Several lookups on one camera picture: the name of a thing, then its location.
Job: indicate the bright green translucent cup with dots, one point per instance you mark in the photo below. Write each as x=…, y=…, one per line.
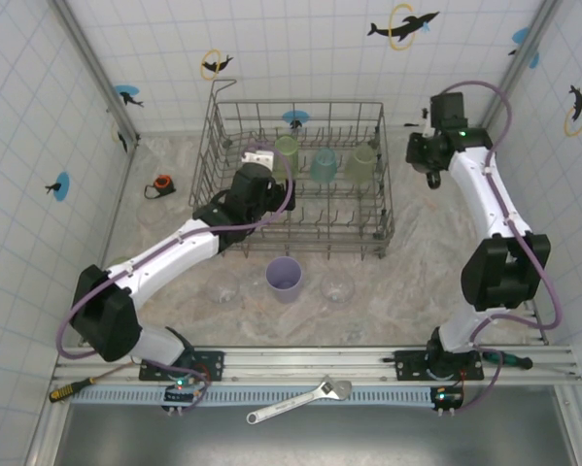
x=285, y=155

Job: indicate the teal translucent cup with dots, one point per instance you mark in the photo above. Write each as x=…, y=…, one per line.
x=324, y=167

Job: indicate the purple plastic cup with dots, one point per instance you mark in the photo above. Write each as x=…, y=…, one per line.
x=283, y=284

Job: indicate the pale olive translucent cup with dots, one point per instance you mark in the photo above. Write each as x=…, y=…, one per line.
x=360, y=165

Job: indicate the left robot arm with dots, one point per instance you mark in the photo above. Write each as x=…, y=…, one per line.
x=106, y=315

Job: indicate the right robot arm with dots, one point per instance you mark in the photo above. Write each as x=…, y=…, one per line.
x=504, y=272

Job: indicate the blue disc fish sticker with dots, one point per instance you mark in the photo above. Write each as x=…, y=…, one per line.
x=520, y=35
x=295, y=116
x=63, y=187
x=125, y=92

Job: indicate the black orange tape measure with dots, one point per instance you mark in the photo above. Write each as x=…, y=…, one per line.
x=161, y=187

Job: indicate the silver adjustable wrench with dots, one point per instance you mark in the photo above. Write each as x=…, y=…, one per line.
x=295, y=400

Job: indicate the grey metal sheet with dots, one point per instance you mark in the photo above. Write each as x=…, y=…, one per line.
x=319, y=442

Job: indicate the green black screwdriver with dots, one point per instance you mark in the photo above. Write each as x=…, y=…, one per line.
x=514, y=361

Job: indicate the yellow black screwdriver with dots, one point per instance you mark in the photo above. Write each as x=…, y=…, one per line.
x=64, y=393

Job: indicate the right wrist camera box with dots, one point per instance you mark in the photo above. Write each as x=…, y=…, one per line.
x=426, y=127

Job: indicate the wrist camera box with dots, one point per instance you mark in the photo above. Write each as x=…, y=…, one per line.
x=426, y=127
x=261, y=157

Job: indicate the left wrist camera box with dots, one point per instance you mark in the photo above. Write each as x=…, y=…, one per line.
x=261, y=157

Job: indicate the aluminium corner post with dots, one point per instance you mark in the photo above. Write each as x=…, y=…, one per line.
x=91, y=63
x=519, y=63

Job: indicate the aluminium mounting rail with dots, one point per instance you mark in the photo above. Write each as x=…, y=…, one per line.
x=295, y=361

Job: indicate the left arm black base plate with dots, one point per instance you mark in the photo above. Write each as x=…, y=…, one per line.
x=213, y=364

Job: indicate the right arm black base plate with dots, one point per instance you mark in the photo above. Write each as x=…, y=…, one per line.
x=412, y=364

